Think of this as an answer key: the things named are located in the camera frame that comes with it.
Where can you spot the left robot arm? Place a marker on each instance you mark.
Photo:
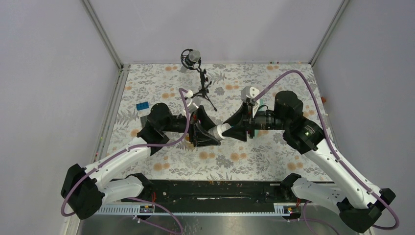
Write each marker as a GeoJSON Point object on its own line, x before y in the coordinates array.
{"type": "Point", "coordinates": [86, 189]}

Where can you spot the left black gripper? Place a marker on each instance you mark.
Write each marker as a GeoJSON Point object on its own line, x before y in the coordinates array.
{"type": "Point", "coordinates": [197, 135]}

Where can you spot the mint green tube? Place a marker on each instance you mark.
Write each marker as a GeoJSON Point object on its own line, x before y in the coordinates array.
{"type": "Point", "coordinates": [262, 107]}

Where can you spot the white pill bottle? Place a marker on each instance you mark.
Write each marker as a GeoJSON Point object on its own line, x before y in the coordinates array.
{"type": "Point", "coordinates": [218, 130]}

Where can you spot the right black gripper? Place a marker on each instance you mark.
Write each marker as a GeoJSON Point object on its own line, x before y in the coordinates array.
{"type": "Point", "coordinates": [244, 117]}

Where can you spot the black base frame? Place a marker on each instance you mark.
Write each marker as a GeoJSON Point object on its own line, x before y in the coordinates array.
{"type": "Point", "coordinates": [181, 196]}

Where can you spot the grey lego baseplate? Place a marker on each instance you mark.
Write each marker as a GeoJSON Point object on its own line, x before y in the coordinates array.
{"type": "Point", "coordinates": [145, 121]}

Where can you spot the floral table mat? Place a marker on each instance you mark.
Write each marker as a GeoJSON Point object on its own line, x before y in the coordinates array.
{"type": "Point", "coordinates": [266, 158]}

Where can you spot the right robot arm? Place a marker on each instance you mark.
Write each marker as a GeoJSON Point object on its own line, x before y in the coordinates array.
{"type": "Point", "coordinates": [356, 200]}

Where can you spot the blue lego brick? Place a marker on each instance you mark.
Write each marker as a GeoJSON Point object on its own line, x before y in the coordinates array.
{"type": "Point", "coordinates": [142, 106]}

